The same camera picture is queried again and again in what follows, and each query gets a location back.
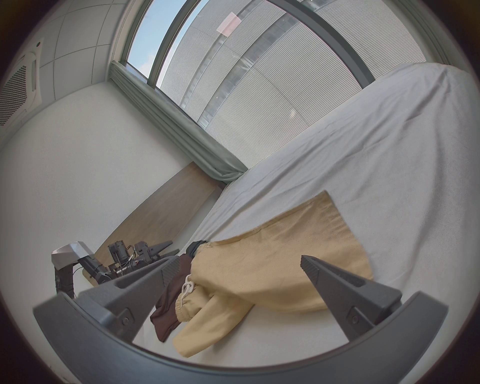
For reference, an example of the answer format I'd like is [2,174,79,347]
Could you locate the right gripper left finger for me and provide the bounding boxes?
[74,256,181,344]

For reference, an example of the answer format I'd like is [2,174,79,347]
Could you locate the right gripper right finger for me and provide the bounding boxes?
[300,255,403,344]

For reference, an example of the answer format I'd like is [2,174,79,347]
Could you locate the tan shorts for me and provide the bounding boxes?
[172,190,375,358]

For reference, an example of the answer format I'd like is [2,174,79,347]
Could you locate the black garment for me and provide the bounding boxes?
[185,241,209,259]

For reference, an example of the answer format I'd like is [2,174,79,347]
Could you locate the brown garment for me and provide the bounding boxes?
[150,255,194,343]

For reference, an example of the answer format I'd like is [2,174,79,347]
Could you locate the grey-green curtain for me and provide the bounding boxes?
[109,60,248,185]
[390,0,467,74]

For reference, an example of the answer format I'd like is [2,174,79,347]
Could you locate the white ceiling air conditioner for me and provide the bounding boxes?
[0,37,45,128]

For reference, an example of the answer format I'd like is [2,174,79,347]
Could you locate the window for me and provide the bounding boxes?
[125,0,428,134]

